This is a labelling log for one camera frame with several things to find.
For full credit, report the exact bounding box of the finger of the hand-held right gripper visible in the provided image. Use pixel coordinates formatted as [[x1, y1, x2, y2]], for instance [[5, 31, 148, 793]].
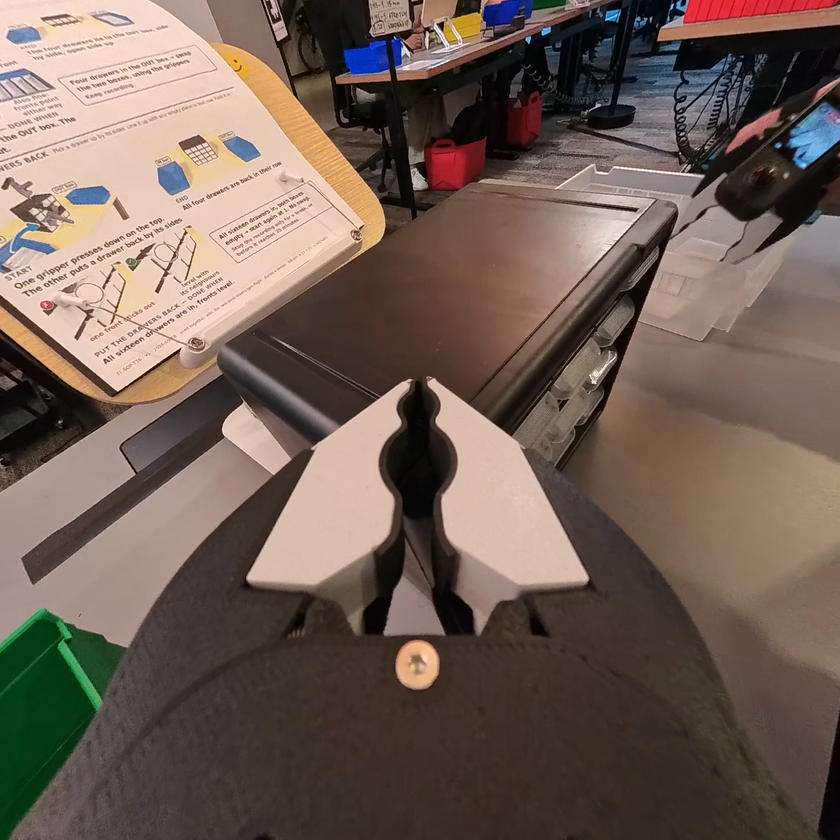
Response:
[[671, 172, 724, 242], [722, 213, 815, 265]]

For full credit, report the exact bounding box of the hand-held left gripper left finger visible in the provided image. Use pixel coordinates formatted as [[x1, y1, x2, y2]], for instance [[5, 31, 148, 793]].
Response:
[[246, 378, 421, 635]]

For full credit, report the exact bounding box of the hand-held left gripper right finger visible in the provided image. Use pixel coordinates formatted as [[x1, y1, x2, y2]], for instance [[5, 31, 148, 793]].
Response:
[[422, 378, 590, 635]]

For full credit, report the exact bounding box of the clear plastic box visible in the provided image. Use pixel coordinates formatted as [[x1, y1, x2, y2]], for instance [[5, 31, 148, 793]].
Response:
[[556, 164, 791, 342]]

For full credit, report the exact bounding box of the clear plastic drawer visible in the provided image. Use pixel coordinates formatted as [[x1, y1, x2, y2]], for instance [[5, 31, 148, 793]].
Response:
[[646, 246, 719, 329]]

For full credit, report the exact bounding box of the set of small clear drawers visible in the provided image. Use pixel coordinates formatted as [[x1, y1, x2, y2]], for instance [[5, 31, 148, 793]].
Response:
[[515, 246, 660, 463]]

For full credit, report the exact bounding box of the black drawer cabinet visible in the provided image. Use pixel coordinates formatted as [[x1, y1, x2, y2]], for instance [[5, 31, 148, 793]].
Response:
[[252, 180, 678, 470]]

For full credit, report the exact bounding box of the wooden desk with black legs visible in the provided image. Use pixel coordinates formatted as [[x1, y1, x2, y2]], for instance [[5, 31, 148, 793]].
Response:
[[656, 7, 840, 172]]

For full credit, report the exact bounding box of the red plastic tray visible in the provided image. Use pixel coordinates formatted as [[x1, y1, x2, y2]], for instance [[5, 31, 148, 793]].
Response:
[[682, 0, 840, 25]]

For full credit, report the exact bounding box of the white sheet clip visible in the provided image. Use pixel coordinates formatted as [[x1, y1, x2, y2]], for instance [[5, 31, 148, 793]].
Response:
[[178, 331, 227, 368]]

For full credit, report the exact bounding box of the long wooden desk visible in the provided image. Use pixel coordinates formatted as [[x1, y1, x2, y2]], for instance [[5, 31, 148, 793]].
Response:
[[335, 0, 621, 217]]

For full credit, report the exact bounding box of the wooden display board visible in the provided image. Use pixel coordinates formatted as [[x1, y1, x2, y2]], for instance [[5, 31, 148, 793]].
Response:
[[0, 42, 387, 404]]

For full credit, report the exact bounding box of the green plastic bin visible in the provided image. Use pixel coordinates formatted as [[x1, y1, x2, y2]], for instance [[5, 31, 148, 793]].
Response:
[[0, 609, 127, 837]]

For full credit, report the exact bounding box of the black office chair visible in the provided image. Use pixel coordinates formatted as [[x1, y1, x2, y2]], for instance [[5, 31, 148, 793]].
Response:
[[335, 79, 395, 191]]

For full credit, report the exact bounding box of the handwritten whiteboard sign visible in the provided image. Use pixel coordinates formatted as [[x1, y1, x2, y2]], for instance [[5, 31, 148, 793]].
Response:
[[369, 0, 414, 38]]

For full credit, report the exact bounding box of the printed instruction sheet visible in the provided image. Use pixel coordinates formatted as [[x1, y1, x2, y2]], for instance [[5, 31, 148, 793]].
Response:
[[0, 0, 365, 395]]

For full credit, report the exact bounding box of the black coiled cable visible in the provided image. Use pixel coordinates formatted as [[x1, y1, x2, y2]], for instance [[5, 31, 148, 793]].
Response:
[[675, 59, 744, 166]]

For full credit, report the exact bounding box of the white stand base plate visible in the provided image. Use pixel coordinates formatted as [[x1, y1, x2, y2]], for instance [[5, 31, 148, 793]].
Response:
[[222, 403, 293, 475]]

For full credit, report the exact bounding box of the black sign post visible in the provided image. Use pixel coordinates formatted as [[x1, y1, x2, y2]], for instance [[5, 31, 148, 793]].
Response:
[[586, 0, 643, 130]]

